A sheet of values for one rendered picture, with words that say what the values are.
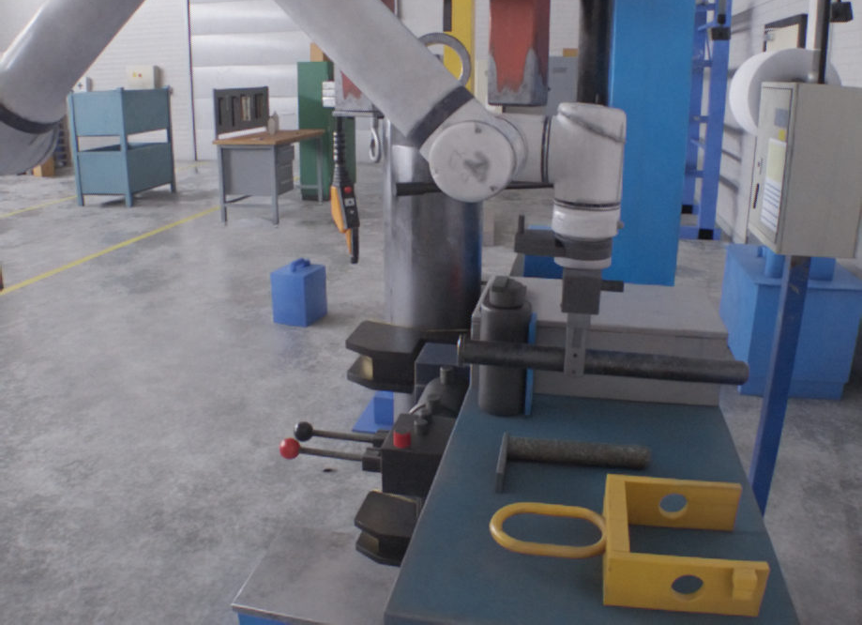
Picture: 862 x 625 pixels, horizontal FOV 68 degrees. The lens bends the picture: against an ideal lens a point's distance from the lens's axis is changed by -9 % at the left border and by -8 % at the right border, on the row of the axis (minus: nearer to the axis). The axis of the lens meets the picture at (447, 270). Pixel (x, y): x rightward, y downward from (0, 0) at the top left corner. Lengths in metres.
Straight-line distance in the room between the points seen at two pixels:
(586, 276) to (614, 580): 0.36
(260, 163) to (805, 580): 6.38
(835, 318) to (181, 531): 3.11
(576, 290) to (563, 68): 10.81
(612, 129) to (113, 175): 8.76
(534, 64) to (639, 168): 0.30
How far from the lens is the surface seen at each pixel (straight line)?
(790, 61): 2.02
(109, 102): 9.32
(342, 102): 1.65
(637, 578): 0.73
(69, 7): 1.15
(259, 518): 2.71
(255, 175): 7.59
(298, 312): 4.49
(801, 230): 1.74
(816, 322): 3.75
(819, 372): 3.86
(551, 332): 1.10
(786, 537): 2.81
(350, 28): 0.77
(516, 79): 1.46
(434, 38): 1.53
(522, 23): 1.46
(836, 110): 1.73
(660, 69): 1.46
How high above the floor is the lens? 1.56
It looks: 16 degrees down
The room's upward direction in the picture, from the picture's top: 1 degrees clockwise
